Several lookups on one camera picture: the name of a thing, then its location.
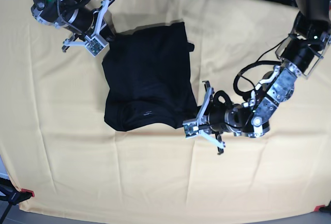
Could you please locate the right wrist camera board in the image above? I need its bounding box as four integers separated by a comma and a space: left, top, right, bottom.
85, 36, 109, 57

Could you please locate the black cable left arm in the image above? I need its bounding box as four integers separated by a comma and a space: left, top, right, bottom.
232, 37, 288, 98

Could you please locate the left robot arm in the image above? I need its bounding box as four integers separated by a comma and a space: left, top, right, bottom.
183, 0, 330, 154

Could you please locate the dark navy T-shirt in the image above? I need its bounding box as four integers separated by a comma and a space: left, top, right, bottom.
102, 22, 198, 132

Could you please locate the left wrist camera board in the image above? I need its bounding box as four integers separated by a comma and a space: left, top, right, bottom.
183, 120, 200, 139

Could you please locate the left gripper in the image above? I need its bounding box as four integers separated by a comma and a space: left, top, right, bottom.
197, 80, 235, 155

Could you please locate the red blue clamp left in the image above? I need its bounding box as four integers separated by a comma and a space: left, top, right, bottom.
1, 177, 35, 223

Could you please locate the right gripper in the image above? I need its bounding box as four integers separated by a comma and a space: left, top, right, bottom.
62, 0, 116, 53

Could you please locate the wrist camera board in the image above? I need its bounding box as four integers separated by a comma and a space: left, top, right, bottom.
85, 36, 109, 57
183, 120, 200, 139

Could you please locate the red clamp right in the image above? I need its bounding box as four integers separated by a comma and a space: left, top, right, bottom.
314, 201, 331, 214

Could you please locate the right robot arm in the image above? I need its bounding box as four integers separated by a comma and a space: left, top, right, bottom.
31, 0, 116, 57

